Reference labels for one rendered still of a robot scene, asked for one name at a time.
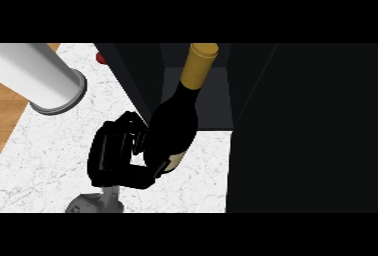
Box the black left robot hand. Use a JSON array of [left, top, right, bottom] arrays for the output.
[[86, 110, 172, 191]]

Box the white cylinder with grey rim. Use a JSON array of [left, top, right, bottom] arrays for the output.
[[0, 42, 90, 116]]

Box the dark wine bottle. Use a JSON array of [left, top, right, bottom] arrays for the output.
[[142, 42, 222, 175]]

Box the small red object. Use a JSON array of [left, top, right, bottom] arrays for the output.
[[95, 52, 110, 66]]

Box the dark grey cabinet door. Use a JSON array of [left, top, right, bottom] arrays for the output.
[[225, 42, 378, 214]]

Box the dark grey cabinet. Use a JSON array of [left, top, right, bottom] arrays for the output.
[[93, 42, 281, 132]]

